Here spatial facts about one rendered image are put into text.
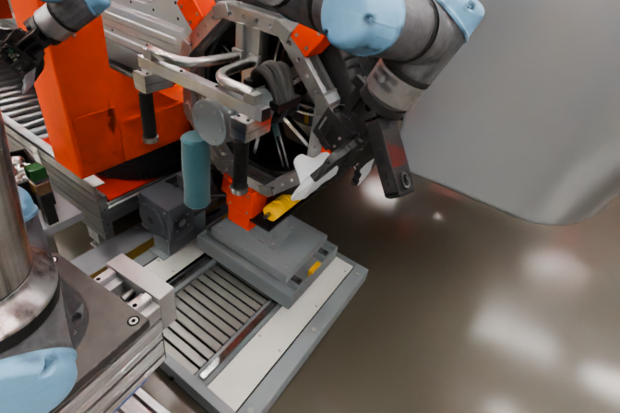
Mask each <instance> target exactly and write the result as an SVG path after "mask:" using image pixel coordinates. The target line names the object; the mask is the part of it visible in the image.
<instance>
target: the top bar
mask: <svg viewBox="0 0 620 413"><path fill-rule="evenodd" d="M137 63H138V66H140V67H142V68H144V69H146V70H148V71H150V72H152V73H154V74H156V75H158V76H161V77H164V78H166V79H168V80H170V81H172V82H174V83H176V84H178V85H180V86H183V87H185V88H187V89H190V90H192V91H194V92H196V93H198V94H200V95H202V96H205V97H207V98H209V99H211V100H214V101H216V102H218V103H220V104H222V105H224V106H227V107H229V108H231V109H233V110H235V111H237V112H240V113H242V114H244V115H246V116H249V117H251V118H253V119H255V120H257V121H259V122H265V121H266V120H268V119H270V109H271V107H269V106H268V105H266V104H263V103H261V104H258V105H257V106H252V105H250V104H247V103H245V102H244V96H242V95H239V94H237V93H235V92H232V91H230V90H228V89H226V88H224V87H223V86H221V85H219V84H216V83H214V82H212V81H210V80H207V79H205V78H204V77H200V76H198V75H195V74H193V73H191V72H188V71H186V70H184V69H182V68H180V67H178V66H175V65H170V64H167V63H165V62H163V61H161V60H155V61H150V60H148V59H145V58H143V54H139V55H137Z"/></svg>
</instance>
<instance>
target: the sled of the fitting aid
mask: <svg viewBox="0 0 620 413"><path fill-rule="evenodd" d="M226 217H228V213H227V214H225V215H224V216H222V217H221V219H220V220H218V221H217V222H215V223H214V224H212V225H211V226H209V227H208V228H206V229H205V230H203V231H201V232H200V233H199V234H198V235H197V248H198V249H200V250H201V251H203V252H204V253H206V254H207V255H209V256H210V257H212V258H213V259H215V260H216V261H218V262H219V263H221V264H222V265H224V266H225V267H227V268H228V269H230V270H231V271H233V273H235V274H236V275H238V276H239V277H241V278H242V279H244V280H245V281H247V282H248V283H250V284H251V285H253V286H254V287H256V288H257V289H259V290H260V291H262V292H263V293H265V294H266V295H268V296H269V297H270V298H271V299H273V300H274V301H276V302H277V303H279V304H280V305H282V306H283V307H285V308H286V309H288V310H289V309H290V308H291V307H292V306H293V305H294V304H295V303H296V301H297V300H298V299H299V298H300V297H301V296H302V295H303V294H304V292H305V291H306V290H307V289H308V288H309V287H310V286H311V285H312V284H313V282H314V281H315V280H316V279H317V278H318V277H319V276H320V275H321V273H322V272H323V271H324V270H325V269H326V268H327V267H328V266H329V264H330V263H331V262H332V261H333V260H334V259H335V257H336V254H337V251H338V247H339V246H337V245H336V244H334V243H332V242H330V241H328V240H327V241H326V243H325V244H324V245H323V246H322V247H321V248H320V249H319V250H318V251H317V252H316V253H315V254H314V255H313V256H312V257H311V258H310V259H309V260H308V261H307V262H306V263H305V264H304V265H303V266H302V267H301V268H300V269H299V270H298V271H297V272H296V273H295V274H294V275H293V276H292V277H291V278H290V279H289V280H288V281H287V283H284V282H283V281H281V280H279V279H278V278H276V277H274V276H273V275H271V274H270V273H269V272H268V271H266V270H265V269H263V268H262V267H260V266H259V265H256V264H255V263H253V262H252V261H250V260H249V259H247V258H246V257H244V256H243V255H241V254H239V253H238V252H236V251H235V250H234V249H232V248H231V247H229V246H228V245H226V244H225V243H223V242H221V241H220V240H218V239H217V238H215V237H214V236H212V235H211V227H212V226H214V225H215V224H217V223H218V222H220V221H221V220H223V219H224V218H226Z"/></svg>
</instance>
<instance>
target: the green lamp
mask: <svg viewBox="0 0 620 413"><path fill-rule="evenodd" d="M24 171H25V173H26V176H27V178H28V179H30V180H31V181H32V182H34V183H36V182H38V181H41V180H44V179H46V178H48V175H47V171H46V169H45V167H44V166H43V165H41V164H40V162H34V163H32V164H30V165H27V166H24Z"/></svg>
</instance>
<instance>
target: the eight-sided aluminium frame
mask: <svg viewBox="0 0 620 413"><path fill-rule="evenodd" d="M232 22H240V23H243V24H244V25H245V26H247V27H249V28H257V29H260V30H261V31H263V32H266V33H268V34H271V35H274V36H277V37H279V38H280V41H281V43H282V45H283V47H284V49H285V50H286V52H287V54H288V55H289V57H290V59H291V61H292V63H293V65H294V67H295V69H296V71H297V73H298V74H299V76H300V78H301V79H302V81H303V83H304V85H305V87H306V89H307V91H308V93H309V95H310V97H311V99H312V100H313V102H314V104H315V110H314V116H313V122H312V128H311V134H310V139H309V145H308V151H307V156H308V157H310V158H315V157H316V156H318V155H319V154H320V153H321V148H322V146H321V144H320V143H319V142H318V141H319V139H318V138H317V137H316V135H315V134H314V133H313V130H314V129H315V127H316V125H317V123H318V122H319V120H320V119H321V117H322V115H323V114H324V112H325V111H326V109H327V107H328V106H336V105H337V104H340V95H339V93H338V92H337V88H335V87H334V85H333V83H332V81H331V79H330V77H329V75H328V73H327V71H326V69H325V67H324V66H323V64H322V62H321V60H320V58H319V57H318V55H317V54H316V55H313V56H310V57H305V56H304V55H303V53H302V52H301V50H300V49H299V48H298V46H297V44H296V43H295V42H294V40H293V39H292V37H291V34H292V32H293V31H294V29H295V28H296V27H297V26H298V24H299V23H298V22H293V21H290V20H288V19H287V18H285V17H283V16H282V15H281V14H279V13H276V12H273V11H269V10H266V9H264V8H260V7H257V6H252V5H249V4H246V3H243V1H236V0H224V1H218V2H217V3H216V5H215V6H212V8H211V9H210V11H209V12H208V13H207V14H206V15H205V17H204V18H203V19H202V20H201V21H200V22H199V24H198V25H197V26H196V27H195V28H194V30H193V31H192V32H191V33H190V34H189V36H188V37H187V38H186V39H185V40H183V43H182V44H181V52H180V55H181V56H185V57H200V56H204V52H205V50H206V49H207V48H208V47H209V46H210V45H211V44H212V43H213V42H214V41H215V40H216V39H217V38H218V37H219V36H220V34H221V33H222V32H223V31H224V30H225V29H226V28H227V27H228V26H229V25H230V24H231V23H232ZM182 69H184V70H186V71H188V72H191V73H193V74H195V75H198V76H200V77H204V78H205V67H199V68H186V67H182ZM202 99H205V96H202V95H200V94H198V93H196V92H194V91H192V90H190V89H188V88H185V87H183V100H184V104H183V107H184V113H185V116H186V119H187V120H188V121H189V122H190V124H191V125H192V127H193V128H194V130H196V128H195V126H194V122H193V116H192V113H193V108H194V105H195V104H196V102H197V101H199V100H202ZM210 158H211V159H212V161H213V162H212V163H213V164H214V165H215V166H216V168H217V170H219V171H221V172H222V173H227V174H228V175H229V176H231V177H233V154H232V152H231V151H230V149H229V148H228V146H227V144H226V143H224V144H221V145H219V146H212V145H210ZM247 184H248V187H250V188H252V189H254V190H255V191H257V192H259V193H260V194H261V195H264V196H266V197H270V196H273V195H275V194H278V193H280V192H282V191H285V190H287V189H290V188H292V187H294V186H296V185H298V184H300V181H299V178H298V175H297V172H296V170H293V171H290V172H287V173H285V174H283V175H281V176H280V177H278V178H275V177H273V176H271V175H269V174H267V173H265V172H264V171H262V170H260V169H258V168H256V167H254V166H252V165H250V164H248V172H247Z"/></svg>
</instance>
